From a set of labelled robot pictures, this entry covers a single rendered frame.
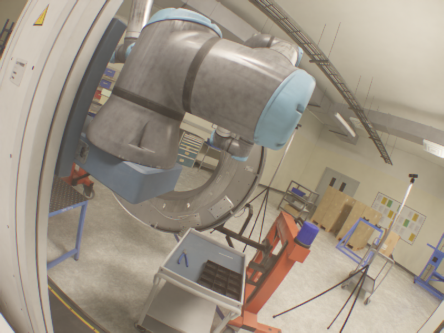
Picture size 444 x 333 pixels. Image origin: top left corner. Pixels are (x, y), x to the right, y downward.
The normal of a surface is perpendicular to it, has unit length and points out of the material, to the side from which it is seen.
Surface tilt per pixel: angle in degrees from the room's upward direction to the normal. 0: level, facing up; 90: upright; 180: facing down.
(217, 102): 130
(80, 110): 90
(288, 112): 107
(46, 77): 90
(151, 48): 90
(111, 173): 90
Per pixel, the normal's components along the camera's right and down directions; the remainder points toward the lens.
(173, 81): -0.34, 0.55
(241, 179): -0.14, 0.09
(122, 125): 0.19, -0.15
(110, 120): 0.00, -0.23
